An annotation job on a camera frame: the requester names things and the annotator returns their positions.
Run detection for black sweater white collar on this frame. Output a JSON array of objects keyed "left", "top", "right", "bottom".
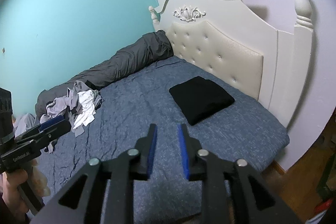
[{"left": 169, "top": 76, "right": 235, "bottom": 126}]

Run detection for blue bed sheet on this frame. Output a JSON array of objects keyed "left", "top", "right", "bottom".
[{"left": 37, "top": 56, "right": 290, "bottom": 224}]

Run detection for blue plaid garment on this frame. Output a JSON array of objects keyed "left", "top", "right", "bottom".
[{"left": 92, "top": 91, "right": 105, "bottom": 110}]

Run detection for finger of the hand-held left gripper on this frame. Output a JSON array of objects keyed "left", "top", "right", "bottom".
[
  {"left": 15, "top": 120, "right": 72, "bottom": 152},
  {"left": 14, "top": 115, "right": 66, "bottom": 142}
]

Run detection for white tufted headboard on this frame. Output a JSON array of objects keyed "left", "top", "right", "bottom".
[{"left": 148, "top": 0, "right": 315, "bottom": 180}]

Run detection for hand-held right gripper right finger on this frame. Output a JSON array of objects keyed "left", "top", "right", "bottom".
[{"left": 177, "top": 124, "right": 302, "bottom": 224}]

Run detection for dark grey duvet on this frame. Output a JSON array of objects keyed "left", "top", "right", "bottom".
[{"left": 35, "top": 30, "right": 174, "bottom": 116}]

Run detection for person's left hand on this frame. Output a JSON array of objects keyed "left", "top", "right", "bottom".
[{"left": 1, "top": 165, "right": 51, "bottom": 214}]

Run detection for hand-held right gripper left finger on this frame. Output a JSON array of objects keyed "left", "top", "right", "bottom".
[{"left": 31, "top": 124, "right": 158, "bottom": 224}]

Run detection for white shirt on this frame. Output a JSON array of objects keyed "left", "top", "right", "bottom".
[{"left": 72, "top": 90, "right": 96, "bottom": 137}]

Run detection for light grey jacket black cuffs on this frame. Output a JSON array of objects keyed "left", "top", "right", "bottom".
[{"left": 39, "top": 80, "right": 87, "bottom": 153}]

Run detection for pale lilac cloth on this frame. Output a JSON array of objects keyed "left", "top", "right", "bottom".
[{"left": 13, "top": 112, "right": 37, "bottom": 137}]

